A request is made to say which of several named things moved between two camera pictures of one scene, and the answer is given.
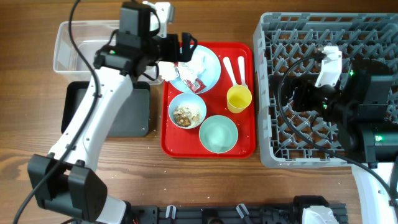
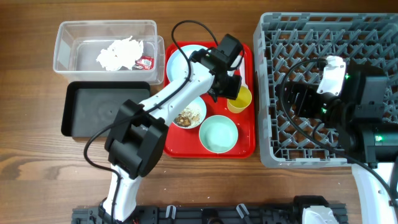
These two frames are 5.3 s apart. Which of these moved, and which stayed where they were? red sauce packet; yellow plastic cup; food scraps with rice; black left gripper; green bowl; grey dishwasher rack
Moved: red sauce packet; black left gripper
Stayed: yellow plastic cup; grey dishwasher rack; food scraps with rice; green bowl
